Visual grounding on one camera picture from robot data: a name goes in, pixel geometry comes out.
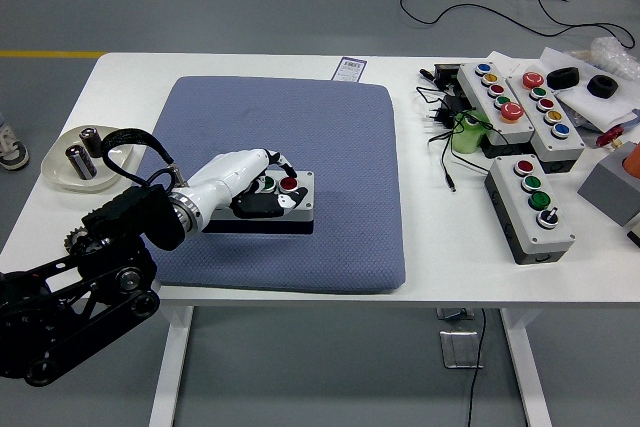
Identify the red knob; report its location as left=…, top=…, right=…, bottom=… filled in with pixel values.
left=597, top=127, right=626, bottom=149

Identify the grey block box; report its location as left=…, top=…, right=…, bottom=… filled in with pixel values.
left=577, top=141, right=640, bottom=228

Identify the dark cylindrical battery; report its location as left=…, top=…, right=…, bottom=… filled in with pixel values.
left=66, top=144, right=96, bottom=181
left=79, top=126, right=106, bottom=159

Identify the black cord with barrel plug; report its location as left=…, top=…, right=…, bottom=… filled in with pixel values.
left=415, top=84, right=494, bottom=193

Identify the black power adapter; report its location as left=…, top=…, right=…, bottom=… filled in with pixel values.
left=423, top=94, right=474, bottom=129

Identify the purple printed label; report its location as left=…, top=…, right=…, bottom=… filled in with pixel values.
left=333, top=56, right=369, bottom=82

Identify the four-button box with selector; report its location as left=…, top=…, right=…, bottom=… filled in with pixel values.
left=483, top=154, right=576, bottom=266

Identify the blue-grey mesh cushion mat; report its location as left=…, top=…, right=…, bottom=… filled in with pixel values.
left=138, top=75, right=406, bottom=296

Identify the black foam ring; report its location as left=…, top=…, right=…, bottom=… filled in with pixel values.
left=546, top=66, right=582, bottom=91
left=586, top=74, right=620, bottom=99

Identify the black metal gear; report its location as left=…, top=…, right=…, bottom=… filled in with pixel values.
left=62, top=227, right=94, bottom=254

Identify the person's shoe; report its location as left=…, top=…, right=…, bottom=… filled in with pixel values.
left=0, top=125, right=30, bottom=171

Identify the clear bubble wrap bag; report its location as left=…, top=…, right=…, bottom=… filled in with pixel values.
left=589, top=36, right=640, bottom=81

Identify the white table leg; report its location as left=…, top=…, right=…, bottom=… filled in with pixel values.
left=148, top=305, right=195, bottom=427
left=499, top=307, right=554, bottom=427

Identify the small black device box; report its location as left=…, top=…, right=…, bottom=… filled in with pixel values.
left=418, top=63, right=464, bottom=91

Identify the orange object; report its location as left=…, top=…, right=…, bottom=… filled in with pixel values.
left=621, top=140, right=640, bottom=176

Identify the five-button box, mushroom at head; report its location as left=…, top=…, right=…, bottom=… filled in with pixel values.
left=505, top=70, right=587, bottom=174

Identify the white shallow dish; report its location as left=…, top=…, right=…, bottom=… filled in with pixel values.
left=40, top=124, right=137, bottom=193

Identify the metal floor plate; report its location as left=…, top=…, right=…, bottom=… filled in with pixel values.
left=438, top=329, right=485, bottom=371

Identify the white paper sheet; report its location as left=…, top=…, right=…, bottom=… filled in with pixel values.
left=539, top=46, right=640, bottom=134

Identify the five-button box, mushroom at end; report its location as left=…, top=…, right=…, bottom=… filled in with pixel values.
left=456, top=61, right=537, bottom=158

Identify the black hanging cable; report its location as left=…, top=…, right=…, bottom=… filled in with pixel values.
left=467, top=309, right=489, bottom=427

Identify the grey four-button control box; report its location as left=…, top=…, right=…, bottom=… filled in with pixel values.
left=202, top=169, right=316, bottom=237

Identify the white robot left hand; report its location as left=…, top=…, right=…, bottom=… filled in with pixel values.
left=187, top=147, right=310, bottom=234

